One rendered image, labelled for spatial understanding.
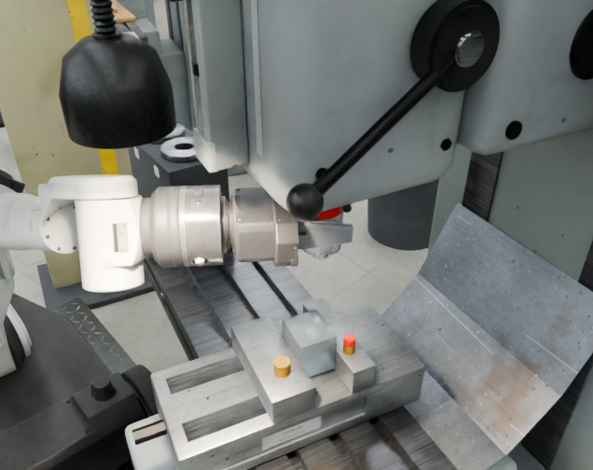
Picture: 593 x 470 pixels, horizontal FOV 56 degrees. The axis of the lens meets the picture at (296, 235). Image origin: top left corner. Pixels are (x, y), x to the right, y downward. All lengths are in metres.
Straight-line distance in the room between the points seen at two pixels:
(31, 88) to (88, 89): 1.91
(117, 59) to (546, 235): 0.68
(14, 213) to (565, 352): 0.74
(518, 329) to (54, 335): 1.13
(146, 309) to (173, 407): 1.74
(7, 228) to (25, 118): 1.58
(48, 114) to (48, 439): 1.33
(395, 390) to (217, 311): 0.35
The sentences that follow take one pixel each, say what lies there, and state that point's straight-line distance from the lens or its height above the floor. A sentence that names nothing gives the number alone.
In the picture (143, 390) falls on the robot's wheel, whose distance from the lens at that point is 1.34.
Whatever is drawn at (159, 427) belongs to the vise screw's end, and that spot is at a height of 0.98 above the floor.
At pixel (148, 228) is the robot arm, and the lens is 0.59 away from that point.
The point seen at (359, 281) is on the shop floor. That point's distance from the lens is 2.56.
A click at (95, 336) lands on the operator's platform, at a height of 0.40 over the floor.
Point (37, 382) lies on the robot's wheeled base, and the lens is 1.48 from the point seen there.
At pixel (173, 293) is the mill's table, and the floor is 0.93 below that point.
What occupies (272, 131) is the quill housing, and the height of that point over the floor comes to 1.39.
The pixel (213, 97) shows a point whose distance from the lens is 0.49.
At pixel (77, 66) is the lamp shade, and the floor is 1.47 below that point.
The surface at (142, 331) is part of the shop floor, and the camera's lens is 2.38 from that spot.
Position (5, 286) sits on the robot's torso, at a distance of 1.18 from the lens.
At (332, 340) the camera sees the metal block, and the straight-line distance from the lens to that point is 0.74.
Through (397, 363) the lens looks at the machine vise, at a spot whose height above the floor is 1.00.
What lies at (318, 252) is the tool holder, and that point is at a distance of 0.62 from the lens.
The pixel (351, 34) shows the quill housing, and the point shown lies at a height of 1.47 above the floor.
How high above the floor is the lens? 1.57
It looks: 33 degrees down
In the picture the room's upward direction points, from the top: straight up
